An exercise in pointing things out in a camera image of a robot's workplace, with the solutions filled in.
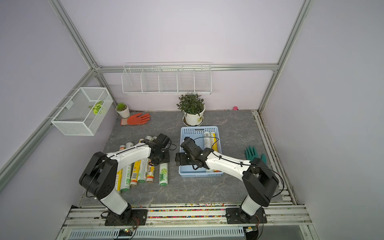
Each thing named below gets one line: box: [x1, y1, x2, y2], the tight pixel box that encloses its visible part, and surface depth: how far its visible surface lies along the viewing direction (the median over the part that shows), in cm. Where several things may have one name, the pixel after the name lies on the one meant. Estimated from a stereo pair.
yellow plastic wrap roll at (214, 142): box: [210, 131, 218, 152], surface depth 102 cm
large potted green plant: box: [176, 93, 206, 127], surface depth 103 cm
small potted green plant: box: [115, 102, 130, 119], surface depth 114 cm
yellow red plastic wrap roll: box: [146, 163, 155, 183], surface depth 86 cm
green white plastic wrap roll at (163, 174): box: [159, 162, 168, 187], surface depth 84 cm
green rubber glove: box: [245, 145, 267, 165], surface depth 98 cm
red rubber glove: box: [120, 113, 151, 126], surface depth 118 cm
